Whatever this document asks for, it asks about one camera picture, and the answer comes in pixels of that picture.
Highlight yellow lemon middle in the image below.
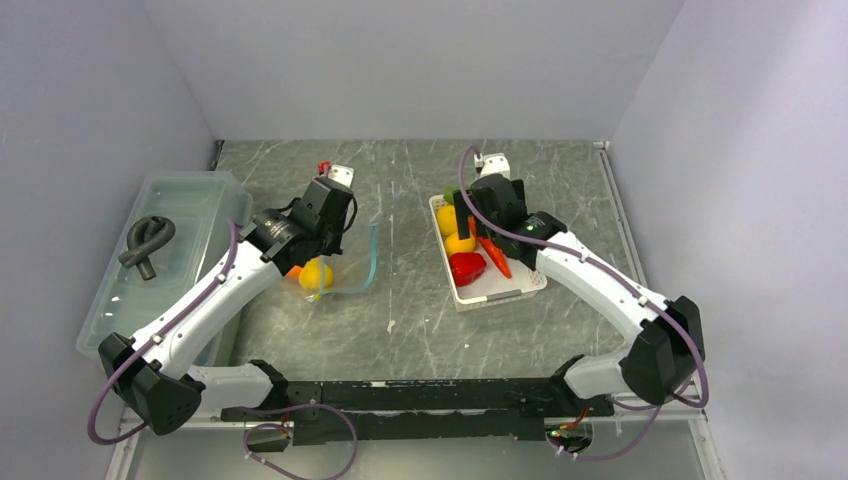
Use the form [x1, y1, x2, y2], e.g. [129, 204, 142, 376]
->
[443, 232, 477, 258]

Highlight yellow lemon rear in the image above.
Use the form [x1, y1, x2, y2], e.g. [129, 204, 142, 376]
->
[436, 204, 458, 238]

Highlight orange tangerine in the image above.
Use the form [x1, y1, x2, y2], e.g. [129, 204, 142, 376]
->
[285, 265, 302, 281]

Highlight white plastic basket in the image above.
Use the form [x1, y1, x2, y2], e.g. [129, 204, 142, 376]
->
[429, 195, 548, 312]

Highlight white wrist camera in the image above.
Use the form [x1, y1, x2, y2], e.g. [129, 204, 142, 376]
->
[318, 161, 355, 189]
[474, 153, 511, 180]

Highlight clear plastic storage box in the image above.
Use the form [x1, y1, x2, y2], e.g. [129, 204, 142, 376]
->
[76, 172, 253, 361]

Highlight yellow lemon front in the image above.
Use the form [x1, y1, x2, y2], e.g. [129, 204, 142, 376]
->
[298, 258, 334, 292]

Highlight green leafy vegetable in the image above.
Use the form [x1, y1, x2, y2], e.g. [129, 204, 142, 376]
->
[443, 187, 457, 205]

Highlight grey corrugated hose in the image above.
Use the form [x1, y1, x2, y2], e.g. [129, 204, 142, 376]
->
[118, 215, 177, 282]

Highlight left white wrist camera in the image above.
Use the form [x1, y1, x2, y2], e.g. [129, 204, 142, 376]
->
[318, 161, 355, 189]

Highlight yellow lemon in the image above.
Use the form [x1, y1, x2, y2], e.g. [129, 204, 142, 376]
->
[443, 232, 477, 258]
[436, 204, 458, 238]
[298, 258, 334, 292]

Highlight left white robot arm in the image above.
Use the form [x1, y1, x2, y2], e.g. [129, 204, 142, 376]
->
[98, 166, 358, 435]

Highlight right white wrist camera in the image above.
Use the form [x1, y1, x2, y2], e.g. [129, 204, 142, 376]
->
[474, 153, 511, 180]

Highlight orange carrot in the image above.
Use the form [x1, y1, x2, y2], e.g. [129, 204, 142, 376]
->
[468, 216, 512, 279]

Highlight clear zip top bag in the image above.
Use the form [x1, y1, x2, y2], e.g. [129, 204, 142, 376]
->
[280, 223, 378, 302]

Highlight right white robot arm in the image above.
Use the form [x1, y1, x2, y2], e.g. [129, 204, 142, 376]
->
[453, 174, 705, 415]

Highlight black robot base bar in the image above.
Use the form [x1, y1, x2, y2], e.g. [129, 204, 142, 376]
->
[221, 377, 614, 446]

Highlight red bell pepper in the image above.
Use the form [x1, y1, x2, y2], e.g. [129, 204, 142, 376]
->
[448, 252, 487, 287]

